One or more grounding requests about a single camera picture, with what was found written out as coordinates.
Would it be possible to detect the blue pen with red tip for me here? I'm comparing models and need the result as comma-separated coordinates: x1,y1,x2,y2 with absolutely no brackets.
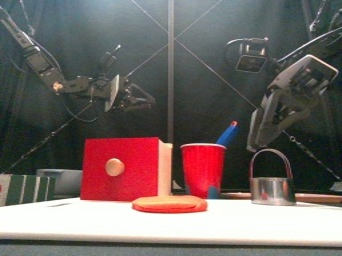
215,120,239,148

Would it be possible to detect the wooden drawer housing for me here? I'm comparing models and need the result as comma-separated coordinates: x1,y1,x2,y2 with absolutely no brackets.
156,141,173,197

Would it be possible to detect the green white striped box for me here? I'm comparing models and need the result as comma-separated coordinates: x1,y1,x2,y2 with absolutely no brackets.
0,173,57,207

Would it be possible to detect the vertical metal frame pole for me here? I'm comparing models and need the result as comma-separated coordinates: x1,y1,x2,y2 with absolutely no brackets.
165,0,176,144

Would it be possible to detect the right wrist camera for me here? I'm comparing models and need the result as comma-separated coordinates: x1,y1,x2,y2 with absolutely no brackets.
223,37,271,75

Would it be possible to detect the diagonal brace wire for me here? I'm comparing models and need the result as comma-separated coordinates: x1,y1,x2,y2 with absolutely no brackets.
129,0,342,183
0,0,224,175

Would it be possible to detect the red drawer with wooden knob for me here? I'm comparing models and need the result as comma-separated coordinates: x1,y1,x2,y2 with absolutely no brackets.
79,137,161,202

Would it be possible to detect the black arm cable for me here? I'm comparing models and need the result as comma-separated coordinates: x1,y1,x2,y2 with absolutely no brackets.
60,95,100,124

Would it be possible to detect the white cutting board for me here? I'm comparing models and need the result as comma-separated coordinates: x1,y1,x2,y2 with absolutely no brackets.
0,196,342,248

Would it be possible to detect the flat orange dough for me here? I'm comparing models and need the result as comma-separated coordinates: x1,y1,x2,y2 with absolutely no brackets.
131,194,209,214

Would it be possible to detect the round metal cutter with handle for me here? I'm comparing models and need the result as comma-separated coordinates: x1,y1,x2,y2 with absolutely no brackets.
247,148,298,207

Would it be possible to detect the red plastic cup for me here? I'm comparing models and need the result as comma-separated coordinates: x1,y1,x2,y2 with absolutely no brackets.
179,142,227,200

